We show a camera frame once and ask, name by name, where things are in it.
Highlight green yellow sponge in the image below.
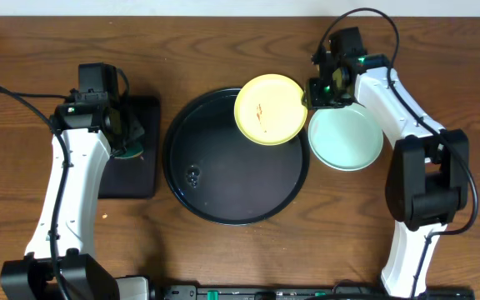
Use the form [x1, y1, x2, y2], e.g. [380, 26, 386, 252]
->
[112, 142, 143, 160]

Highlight mint plate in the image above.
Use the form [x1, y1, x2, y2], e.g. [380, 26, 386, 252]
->
[307, 103, 383, 172]

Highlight yellow plate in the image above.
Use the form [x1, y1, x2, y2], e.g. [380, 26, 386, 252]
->
[233, 74, 308, 146]

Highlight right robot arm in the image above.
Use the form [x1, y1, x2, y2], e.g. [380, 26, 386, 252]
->
[305, 49, 477, 299]

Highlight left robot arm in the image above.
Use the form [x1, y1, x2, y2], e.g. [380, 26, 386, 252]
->
[0, 104, 153, 299]

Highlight rectangular black tray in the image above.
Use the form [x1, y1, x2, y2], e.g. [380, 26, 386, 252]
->
[98, 96, 161, 199]

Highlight round black tray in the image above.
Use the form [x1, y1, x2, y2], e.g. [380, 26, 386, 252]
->
[162, 87, 310, 226]

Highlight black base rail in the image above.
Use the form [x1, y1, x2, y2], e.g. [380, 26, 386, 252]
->
[156, 283, 476, 300]

